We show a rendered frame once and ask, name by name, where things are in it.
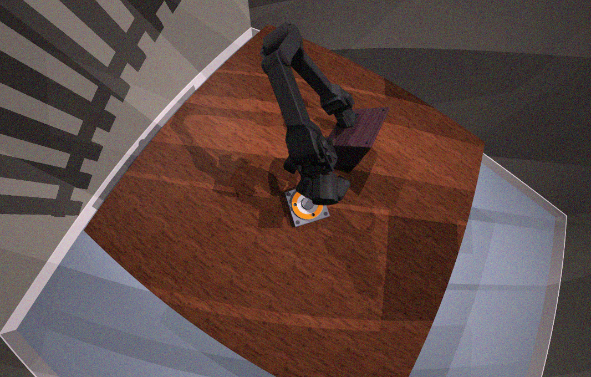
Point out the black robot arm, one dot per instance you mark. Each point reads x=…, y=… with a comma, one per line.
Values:
x=283, y=49

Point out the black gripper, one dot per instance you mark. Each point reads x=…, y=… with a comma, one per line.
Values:
x=342, y=182

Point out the orange round plate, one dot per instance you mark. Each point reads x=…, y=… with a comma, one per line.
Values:
x=303, y=213

